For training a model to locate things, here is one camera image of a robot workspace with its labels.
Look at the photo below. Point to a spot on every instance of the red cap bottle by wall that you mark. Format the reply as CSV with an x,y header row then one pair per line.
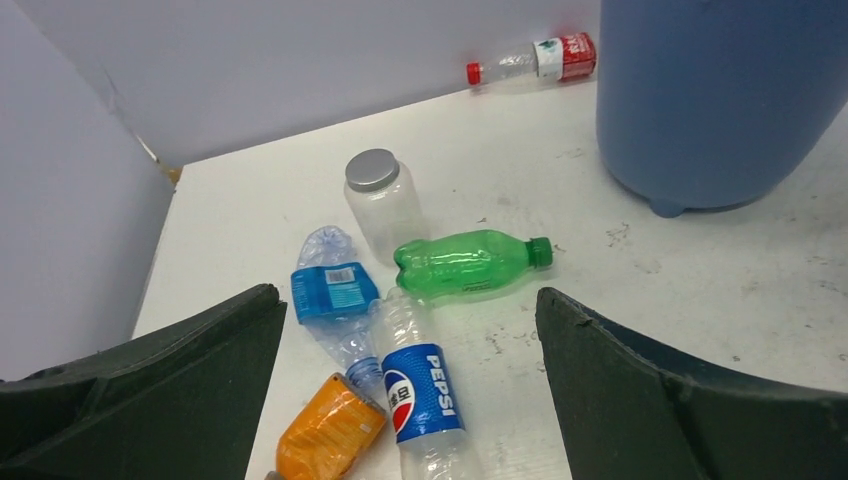
x,y
557,59

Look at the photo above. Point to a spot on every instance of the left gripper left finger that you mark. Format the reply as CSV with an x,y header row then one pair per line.
x,y
182,402

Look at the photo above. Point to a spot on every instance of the crushed blue label bottle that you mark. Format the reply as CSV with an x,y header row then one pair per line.
x,y
332,292

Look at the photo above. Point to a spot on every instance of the pepsi bottle blue cap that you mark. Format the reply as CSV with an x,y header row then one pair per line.
x,y
423,405

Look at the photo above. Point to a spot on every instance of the clear jar silver lid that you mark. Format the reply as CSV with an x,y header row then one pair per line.
x,y
381,194

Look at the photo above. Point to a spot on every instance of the small orange bottle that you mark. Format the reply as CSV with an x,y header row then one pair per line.
x,y
338,424

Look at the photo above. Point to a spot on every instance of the blue plastic bin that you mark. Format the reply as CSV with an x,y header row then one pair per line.
x,y
709,105

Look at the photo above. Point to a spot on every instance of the green plastic bottle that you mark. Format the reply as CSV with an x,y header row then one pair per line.
x,y
468,263

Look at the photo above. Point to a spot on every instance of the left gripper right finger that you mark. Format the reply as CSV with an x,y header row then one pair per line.
x,y
630,407

